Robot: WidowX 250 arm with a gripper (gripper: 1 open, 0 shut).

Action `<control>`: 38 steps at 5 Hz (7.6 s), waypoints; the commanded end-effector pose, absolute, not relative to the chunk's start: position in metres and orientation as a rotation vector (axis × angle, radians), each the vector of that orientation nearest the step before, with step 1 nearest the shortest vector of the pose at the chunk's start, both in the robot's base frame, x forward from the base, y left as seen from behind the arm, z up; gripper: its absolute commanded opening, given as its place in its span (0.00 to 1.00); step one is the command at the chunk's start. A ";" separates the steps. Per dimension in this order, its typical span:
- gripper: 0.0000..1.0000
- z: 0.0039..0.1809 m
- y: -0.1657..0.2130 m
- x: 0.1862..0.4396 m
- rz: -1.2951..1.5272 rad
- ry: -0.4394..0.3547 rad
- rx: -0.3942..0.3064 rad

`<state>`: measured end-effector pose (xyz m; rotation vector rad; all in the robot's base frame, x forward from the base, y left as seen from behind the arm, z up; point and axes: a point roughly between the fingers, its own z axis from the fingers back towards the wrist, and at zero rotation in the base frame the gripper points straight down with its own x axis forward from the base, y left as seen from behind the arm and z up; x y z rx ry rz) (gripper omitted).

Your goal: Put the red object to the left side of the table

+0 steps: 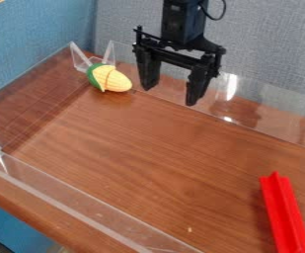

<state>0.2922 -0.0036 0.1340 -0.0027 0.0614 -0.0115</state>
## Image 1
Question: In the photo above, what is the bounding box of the clear acrylic left panel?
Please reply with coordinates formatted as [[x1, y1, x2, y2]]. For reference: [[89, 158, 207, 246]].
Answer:
[[0, 42, 116, 90]]

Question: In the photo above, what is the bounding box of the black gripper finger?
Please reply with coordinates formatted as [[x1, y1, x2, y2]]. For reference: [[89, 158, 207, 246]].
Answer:
[[135, 48, 160, 91], [184, 64, 216, 106]]

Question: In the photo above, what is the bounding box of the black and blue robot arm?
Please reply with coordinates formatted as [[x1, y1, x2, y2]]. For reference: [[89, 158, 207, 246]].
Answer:
[[132, 0, 227, 106]]

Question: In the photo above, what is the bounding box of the clear acrylic panel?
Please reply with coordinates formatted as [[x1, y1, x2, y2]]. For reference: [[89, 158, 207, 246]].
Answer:
[[0, 42, 116, 90], [103, 41, 305, 147], [0, 147, 202, 253]]

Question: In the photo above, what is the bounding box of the red plastic bar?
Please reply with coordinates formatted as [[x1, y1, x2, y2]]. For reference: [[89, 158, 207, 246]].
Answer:
[[258, 172, 305, 253]]

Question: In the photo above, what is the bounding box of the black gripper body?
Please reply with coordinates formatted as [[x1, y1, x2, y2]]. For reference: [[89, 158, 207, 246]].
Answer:
[[132, 25, 226, 78]]

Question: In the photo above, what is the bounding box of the clear acrylic front panel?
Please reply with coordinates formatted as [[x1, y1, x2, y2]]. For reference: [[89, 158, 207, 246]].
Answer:
[[0, 147, 202, 253]]

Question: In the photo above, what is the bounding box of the yellow green toy corn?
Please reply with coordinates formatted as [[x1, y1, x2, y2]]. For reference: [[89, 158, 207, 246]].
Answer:
[[85, 63, 132, 92]]

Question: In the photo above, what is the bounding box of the clear acrylic back panel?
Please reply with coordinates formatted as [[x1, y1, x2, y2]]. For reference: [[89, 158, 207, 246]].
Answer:
[[103, 41, 305, 147]]

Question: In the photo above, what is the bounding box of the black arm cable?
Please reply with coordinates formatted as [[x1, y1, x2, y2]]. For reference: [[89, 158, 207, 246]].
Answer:
[[198, 0, 227, 22]]

